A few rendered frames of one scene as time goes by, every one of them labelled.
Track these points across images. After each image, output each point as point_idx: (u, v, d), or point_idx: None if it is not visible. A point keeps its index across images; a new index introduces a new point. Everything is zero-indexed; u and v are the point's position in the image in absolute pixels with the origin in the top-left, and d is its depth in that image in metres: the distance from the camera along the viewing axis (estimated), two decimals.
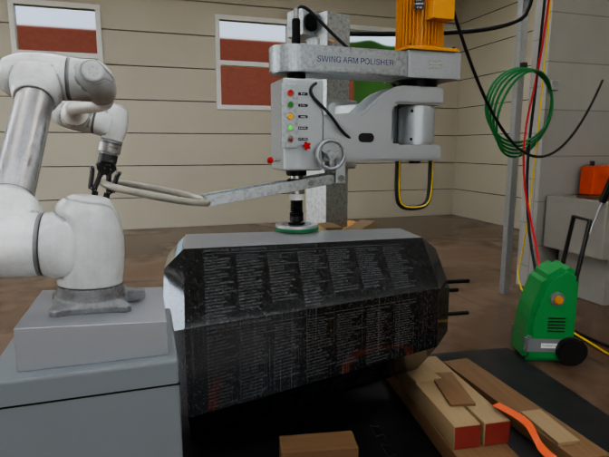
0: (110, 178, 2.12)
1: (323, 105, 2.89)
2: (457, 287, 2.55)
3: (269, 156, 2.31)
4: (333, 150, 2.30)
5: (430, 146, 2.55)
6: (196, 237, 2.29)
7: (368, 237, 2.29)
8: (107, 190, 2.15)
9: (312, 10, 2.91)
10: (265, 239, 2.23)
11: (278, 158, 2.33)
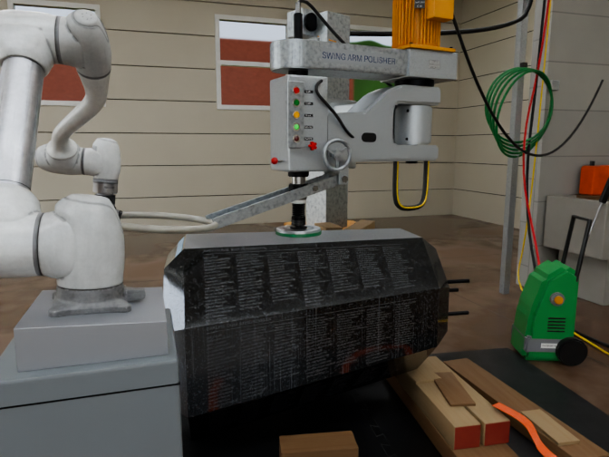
0: None
1: None
2: (457, 287, 2.55)
3: (274, 157, 2.20)
4: (339, 151, 2.23)
5: (428, 146, 2.54)
6: (196, 237, 2.29)
7: (368, 237, 2.29)
8: None
9: (312, 10, 2.91)
10: (265, 239, 2.23)
11: (283, 159, 2.22)
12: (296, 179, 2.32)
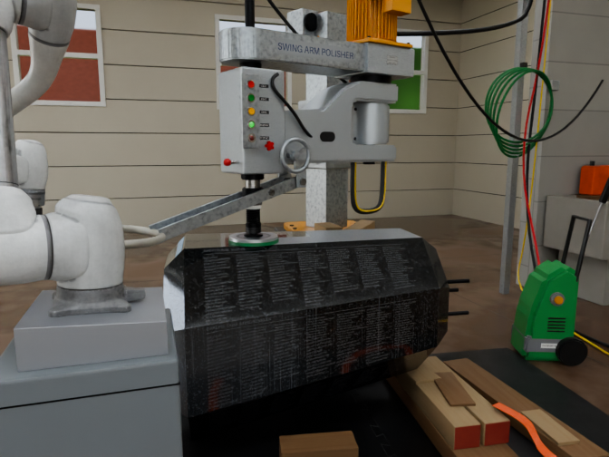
0: None
1: None
2: (457, 287, 2.55)
3: (227, 158, 1.97)
4: (298, 151, 2.05)
5: (386, 146, 2.42)
6: (196, 237, 2.29)
7: (368, 237, 2.29)
8: None
9: (312, 10, 2.91)
10: None
11: (236, 160, 2.00)
12: (251, 182, 2.10)
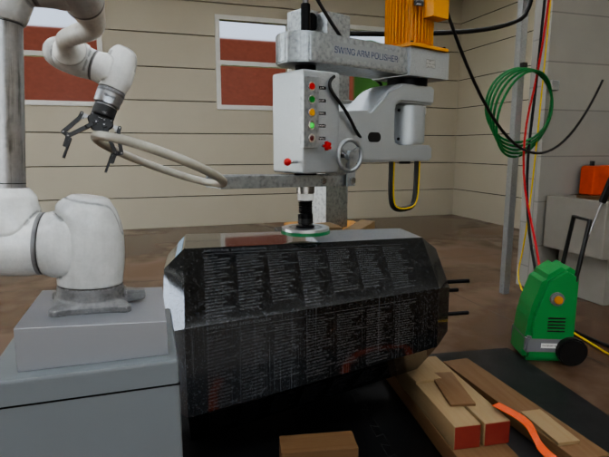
0: None
1: None
2: (457, 287, 2.55)
3: (286, 158, 2.03)
4: (352, 151, 2.12)
5: (422, 146, 2.53)
6: (196, 237, 2.29)
7: (368, 237, 2.29)
8: (113, 151, 1.72)
9: (312, 10, 2.91)
10: (265, 239, 2.23)
11: (295, 160, 2.06)
12: None
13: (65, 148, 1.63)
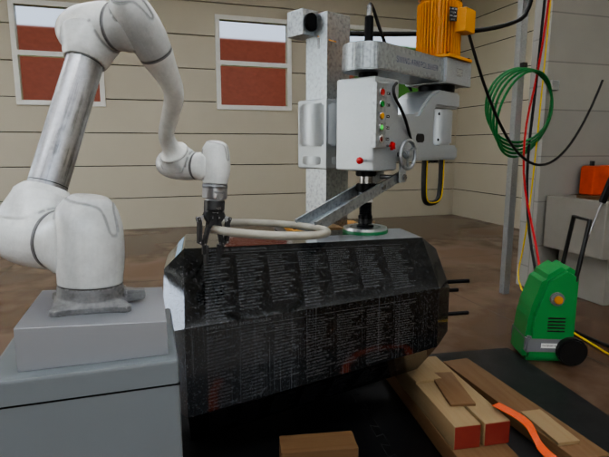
0: (220, 227, 1.82)
1: (336, 105, 2.89)
2: (457, 287, 2.55)
3: (360, 157, 2.21)
4: (411, 150, 2.35)
5: (450, 146, 2.81)
6: (196, 237, 2.29)
7: (368, 237, 2.29)
8: (220, 241, 1.85)
9: (312, 10, 2.91)
10: (265, 239, 2.23)
11: (365, 159, 2.25)
12: (367, 179, 2.36)
13: (207, 256, 1.80)
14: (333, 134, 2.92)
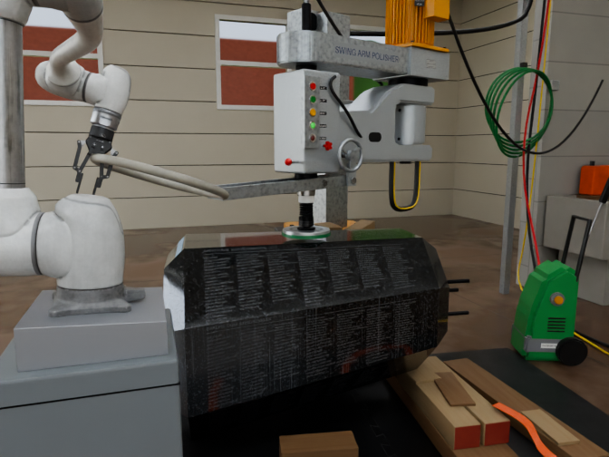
0: None
1: None
2: (457, 287, 2.55)
3: (288, 158, 2.03)
4: (353, 151, 2.12)
5: (423, 146, 2.53)
6: (196, 237, 2.29)
7: (368, 237, 2.29)
8: (101, 175, 1.69)
9: (312, 10, 2.91)
10: (265, 239, 2.23)
11: (296, 160, 2.06)
12: None
13: (78, 183, 1.65)
14: None
